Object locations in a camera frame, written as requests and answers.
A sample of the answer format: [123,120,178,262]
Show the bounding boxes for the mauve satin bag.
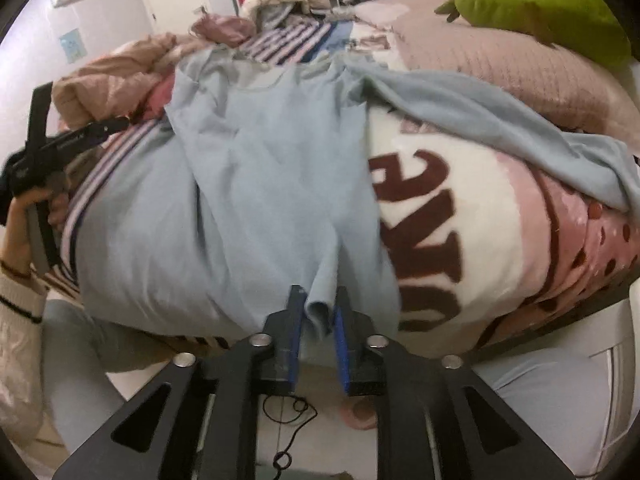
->
[190,13,256,48]

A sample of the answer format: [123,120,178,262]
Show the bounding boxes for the pink ribbed pillow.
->
[389,6,640,156]

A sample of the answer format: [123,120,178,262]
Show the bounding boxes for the cream sweater left forearm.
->
[0,264,46,448]

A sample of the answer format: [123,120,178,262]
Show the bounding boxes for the striped fleece bed blanket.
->
[29,14,640,361]

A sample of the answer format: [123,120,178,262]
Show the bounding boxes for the person's grey trouser legs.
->
[41,299,626,478]

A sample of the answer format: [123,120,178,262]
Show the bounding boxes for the green avocado plush toy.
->
[435,0,632,70]

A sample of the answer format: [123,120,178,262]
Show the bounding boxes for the blue wall poster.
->
[58,28,87,64]

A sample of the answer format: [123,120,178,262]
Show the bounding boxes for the dark red folded garment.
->
[134,72,175,122]

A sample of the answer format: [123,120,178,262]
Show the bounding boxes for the person's left hand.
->
[1,188,68,284]

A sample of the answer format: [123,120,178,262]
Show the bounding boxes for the light blue long-sleeve shirt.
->
[74,44,640,344]

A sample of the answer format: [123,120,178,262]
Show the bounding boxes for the tan ribbed duvet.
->
[52,32,210,130]

